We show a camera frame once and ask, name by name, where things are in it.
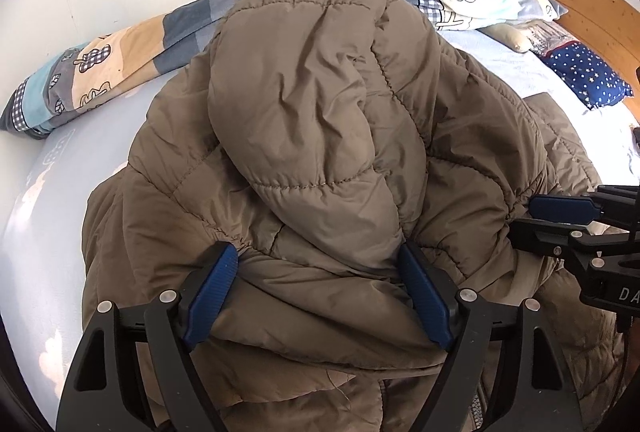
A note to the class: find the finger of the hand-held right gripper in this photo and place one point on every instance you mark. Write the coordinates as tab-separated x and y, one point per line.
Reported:
540	234
565	207

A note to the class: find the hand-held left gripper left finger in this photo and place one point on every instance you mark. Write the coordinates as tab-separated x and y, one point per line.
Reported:
210	297

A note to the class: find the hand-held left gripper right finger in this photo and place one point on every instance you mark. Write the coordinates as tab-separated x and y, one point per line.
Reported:
425	294

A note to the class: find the brown quilted hooded jacket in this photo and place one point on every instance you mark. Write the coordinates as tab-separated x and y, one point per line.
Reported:
300	112

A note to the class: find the blue star-print pillow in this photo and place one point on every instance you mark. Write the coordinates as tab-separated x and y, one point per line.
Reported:
585	72

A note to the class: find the beige pillow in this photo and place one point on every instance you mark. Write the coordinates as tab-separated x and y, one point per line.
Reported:
515	37

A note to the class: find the rolled patchwork quilt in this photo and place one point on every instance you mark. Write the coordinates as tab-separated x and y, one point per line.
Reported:
125	42

